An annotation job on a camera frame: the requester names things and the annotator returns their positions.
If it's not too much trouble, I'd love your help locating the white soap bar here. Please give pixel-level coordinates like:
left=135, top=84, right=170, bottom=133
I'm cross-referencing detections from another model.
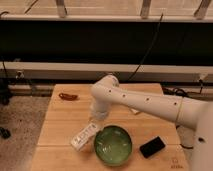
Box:
left=130, top=108, right=140, bottom=115

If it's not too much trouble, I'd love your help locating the green ceramic bowl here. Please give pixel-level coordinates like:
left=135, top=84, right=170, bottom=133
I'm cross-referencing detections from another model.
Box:
left=94, top=125, right=133, bottom=166

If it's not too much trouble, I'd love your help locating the grey metal rail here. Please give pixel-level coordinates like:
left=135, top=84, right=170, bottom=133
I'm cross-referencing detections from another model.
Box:
left=0, top=60, right=213, bottom=83

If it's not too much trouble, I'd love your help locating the black hanging cable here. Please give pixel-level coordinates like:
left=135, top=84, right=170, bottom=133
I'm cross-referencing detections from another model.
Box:
left=124, top=13, right=165, bottom=83

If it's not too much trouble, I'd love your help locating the red chili pepper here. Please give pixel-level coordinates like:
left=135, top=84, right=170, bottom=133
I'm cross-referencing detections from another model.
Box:
left=59, top=93, right=78, bottom=101

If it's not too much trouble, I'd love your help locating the black object on floor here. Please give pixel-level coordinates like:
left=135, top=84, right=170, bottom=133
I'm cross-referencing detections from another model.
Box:
left=0, top=127, right=11, bottom=139

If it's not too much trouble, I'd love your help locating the white plastic bottle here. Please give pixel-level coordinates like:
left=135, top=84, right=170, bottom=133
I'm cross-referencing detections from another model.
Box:
left=71, top=122, right=101, bottom=150

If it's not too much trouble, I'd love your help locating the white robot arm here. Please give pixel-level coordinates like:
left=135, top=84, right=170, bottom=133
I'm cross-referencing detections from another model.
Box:
left=91, top=75, right=213, bottom=171

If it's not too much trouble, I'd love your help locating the black rectangular phone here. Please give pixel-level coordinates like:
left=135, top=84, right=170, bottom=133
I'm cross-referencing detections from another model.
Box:
left=140, top=137, right=165, bottom=158

